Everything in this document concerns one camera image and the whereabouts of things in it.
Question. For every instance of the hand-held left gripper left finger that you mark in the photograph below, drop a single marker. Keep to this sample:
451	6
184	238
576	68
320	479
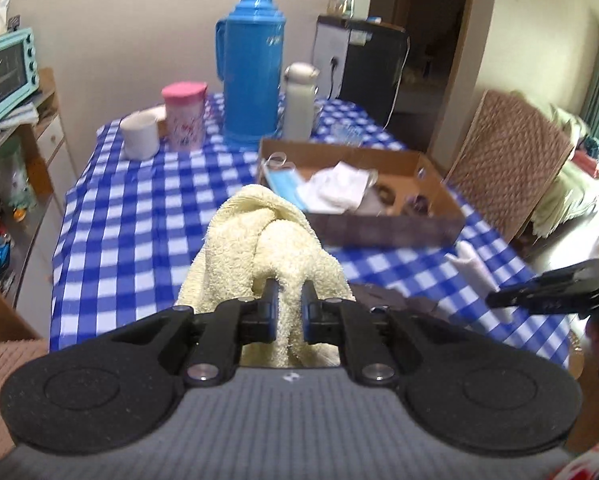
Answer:
271	310

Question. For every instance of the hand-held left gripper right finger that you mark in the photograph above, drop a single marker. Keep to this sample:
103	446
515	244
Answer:
309	310

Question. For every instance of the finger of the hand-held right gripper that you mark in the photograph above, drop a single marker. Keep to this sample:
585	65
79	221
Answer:
574	271
539	296

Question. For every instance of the yellow towel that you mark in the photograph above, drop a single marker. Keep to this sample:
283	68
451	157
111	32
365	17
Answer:
259	240

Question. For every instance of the cardboard box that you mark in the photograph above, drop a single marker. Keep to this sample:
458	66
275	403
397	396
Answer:
394	232

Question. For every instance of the blue face mask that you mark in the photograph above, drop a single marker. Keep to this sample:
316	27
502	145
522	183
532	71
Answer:
287	185

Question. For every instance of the pale green blanket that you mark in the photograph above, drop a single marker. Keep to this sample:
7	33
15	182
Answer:
569	190

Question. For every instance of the brown hair scrunchie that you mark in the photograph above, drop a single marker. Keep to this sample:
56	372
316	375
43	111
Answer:
389	194

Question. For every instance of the clear plastic bag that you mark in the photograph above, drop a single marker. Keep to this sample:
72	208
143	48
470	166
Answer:
279	161

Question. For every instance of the dark hair scrunchie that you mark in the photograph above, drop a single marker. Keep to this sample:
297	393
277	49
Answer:
418	205

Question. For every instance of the blue checkered tablecloth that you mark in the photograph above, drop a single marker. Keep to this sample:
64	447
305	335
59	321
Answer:
129	220

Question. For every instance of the crumpled plastic bottle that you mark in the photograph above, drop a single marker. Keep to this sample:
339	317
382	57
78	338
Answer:
347	132

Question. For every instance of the cream insulated bottle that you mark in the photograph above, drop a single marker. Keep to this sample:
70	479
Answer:
298	105

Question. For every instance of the pink lidded jar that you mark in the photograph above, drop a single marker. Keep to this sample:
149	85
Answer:
184	117

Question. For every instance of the white mug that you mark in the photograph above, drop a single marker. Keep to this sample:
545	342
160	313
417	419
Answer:
139	135

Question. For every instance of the blue thermos flask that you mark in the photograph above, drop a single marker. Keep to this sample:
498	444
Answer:
252	75

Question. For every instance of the black mini fridge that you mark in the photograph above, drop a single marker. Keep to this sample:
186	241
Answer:
364	65

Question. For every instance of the storage shelf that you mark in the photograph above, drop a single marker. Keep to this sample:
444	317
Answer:
4	315

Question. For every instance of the wooden drawer cabinet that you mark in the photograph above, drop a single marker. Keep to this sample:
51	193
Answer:
54	145

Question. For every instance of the teal toaster oven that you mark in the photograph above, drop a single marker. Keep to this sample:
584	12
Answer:
6	72

